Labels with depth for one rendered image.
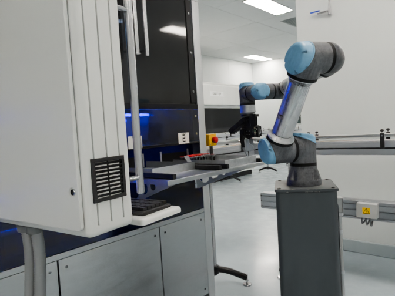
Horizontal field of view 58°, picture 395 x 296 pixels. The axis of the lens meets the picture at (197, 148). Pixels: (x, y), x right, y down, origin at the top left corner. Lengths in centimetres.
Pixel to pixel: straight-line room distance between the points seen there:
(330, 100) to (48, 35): 249
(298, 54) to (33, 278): 116
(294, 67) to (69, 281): 122
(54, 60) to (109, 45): 15
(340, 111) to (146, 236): 193
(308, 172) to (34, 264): 111
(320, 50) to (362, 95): 172
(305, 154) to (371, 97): 151
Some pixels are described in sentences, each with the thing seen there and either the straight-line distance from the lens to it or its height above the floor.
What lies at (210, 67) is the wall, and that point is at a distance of 967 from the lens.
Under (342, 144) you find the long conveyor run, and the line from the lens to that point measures 248.
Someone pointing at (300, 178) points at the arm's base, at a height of 82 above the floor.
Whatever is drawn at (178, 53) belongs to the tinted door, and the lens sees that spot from 204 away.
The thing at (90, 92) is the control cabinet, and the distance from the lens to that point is 98.
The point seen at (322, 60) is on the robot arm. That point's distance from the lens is 138.
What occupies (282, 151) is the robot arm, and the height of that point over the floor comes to 95.
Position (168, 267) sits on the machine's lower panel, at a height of 35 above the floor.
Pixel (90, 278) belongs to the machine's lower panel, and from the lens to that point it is 170.
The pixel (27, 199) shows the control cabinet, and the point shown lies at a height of 89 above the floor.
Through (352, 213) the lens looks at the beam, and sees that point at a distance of 255.
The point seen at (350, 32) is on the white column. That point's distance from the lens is 317.
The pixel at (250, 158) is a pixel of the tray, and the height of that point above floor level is 90.
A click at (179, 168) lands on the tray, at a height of 90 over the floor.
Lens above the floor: 107
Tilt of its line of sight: 3 degrees down
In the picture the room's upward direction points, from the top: 3 degrees counter-clockwise
